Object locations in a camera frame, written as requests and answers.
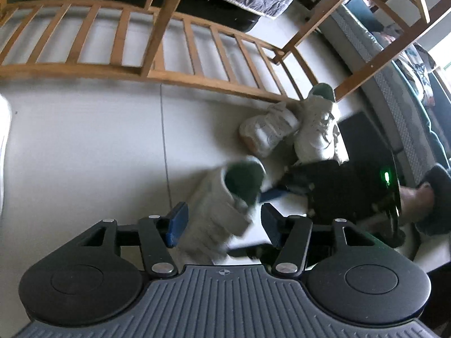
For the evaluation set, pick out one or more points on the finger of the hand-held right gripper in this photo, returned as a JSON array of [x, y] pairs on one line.
[[278, 193]]

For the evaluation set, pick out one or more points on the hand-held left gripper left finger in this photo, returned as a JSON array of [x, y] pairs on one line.
[[178, 223]]

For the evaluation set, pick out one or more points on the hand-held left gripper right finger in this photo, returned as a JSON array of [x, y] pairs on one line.
[[270, 223]]

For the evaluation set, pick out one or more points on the white sneaker mint lining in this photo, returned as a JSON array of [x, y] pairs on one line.
[[211, 211], [317, 130]]

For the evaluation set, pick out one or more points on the white mesh sneaker pink sole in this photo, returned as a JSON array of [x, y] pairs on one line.
[[267, 130]]

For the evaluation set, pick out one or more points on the white velcro sneaker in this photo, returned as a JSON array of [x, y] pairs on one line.
[[4, 130]]

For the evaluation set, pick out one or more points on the wooden shoe rack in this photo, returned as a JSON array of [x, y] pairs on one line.
[[165, 24]]

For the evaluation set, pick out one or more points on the person's foot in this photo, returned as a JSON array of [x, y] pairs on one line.
[[415, 200]]

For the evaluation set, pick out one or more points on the person's dark slipper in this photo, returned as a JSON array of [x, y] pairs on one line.
[[438, 183]]

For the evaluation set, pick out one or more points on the grey patterned mattress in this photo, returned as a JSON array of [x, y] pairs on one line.
[[391, 105]]

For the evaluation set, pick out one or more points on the dark teal bed sheet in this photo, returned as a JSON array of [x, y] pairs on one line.
[[437, 126]]

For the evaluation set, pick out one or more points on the black bed base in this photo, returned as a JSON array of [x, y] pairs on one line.
[[218, 5]]

